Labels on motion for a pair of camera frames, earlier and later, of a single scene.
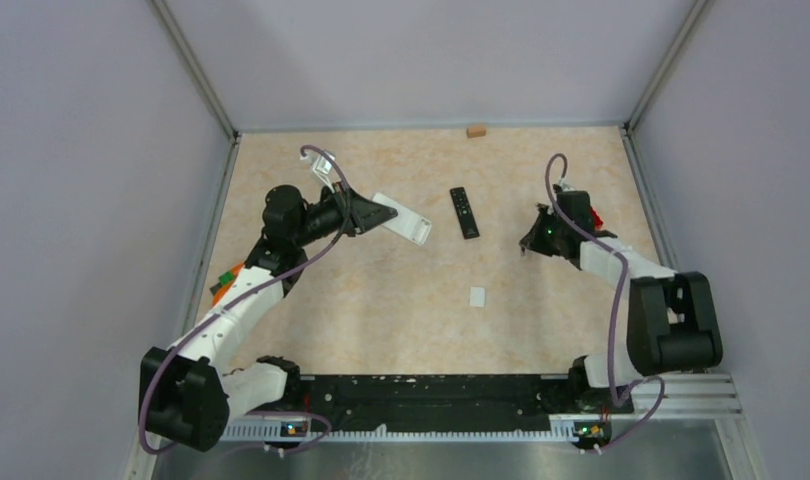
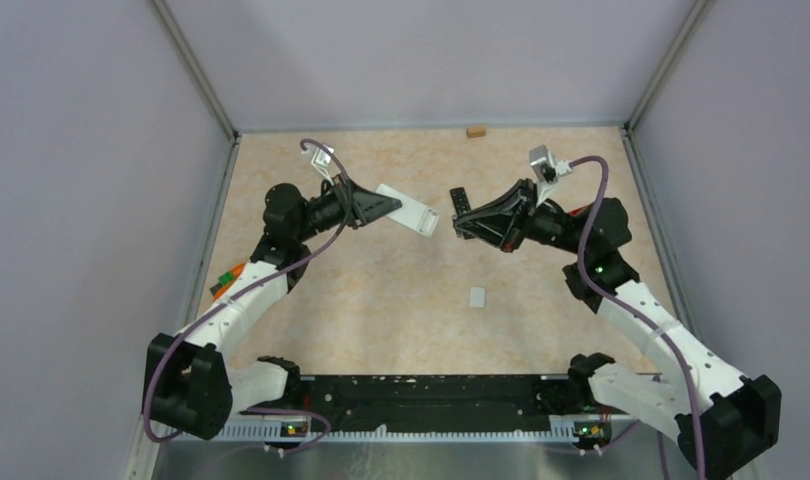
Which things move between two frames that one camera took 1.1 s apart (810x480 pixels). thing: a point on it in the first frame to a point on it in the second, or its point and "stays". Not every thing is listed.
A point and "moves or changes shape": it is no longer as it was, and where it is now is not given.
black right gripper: (532, 240) to (503, 222)
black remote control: (465, 213) stays
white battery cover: (477, 297) stays
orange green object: (225, 283) stays
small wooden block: (475, 131) stays
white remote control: (408, 223) moves or changes shape
